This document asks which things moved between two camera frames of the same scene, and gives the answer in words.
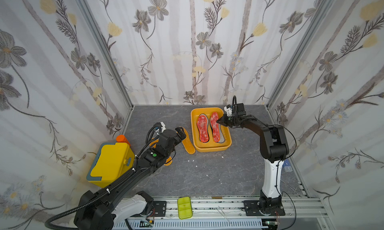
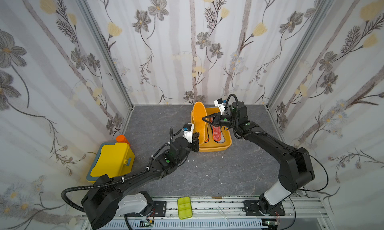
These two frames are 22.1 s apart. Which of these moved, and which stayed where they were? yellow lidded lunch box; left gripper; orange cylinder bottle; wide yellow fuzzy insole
Moved: wide yellow fuzzy insole; left gripper
Stayed: orange cylinder bottle; yellow lidded lunch box
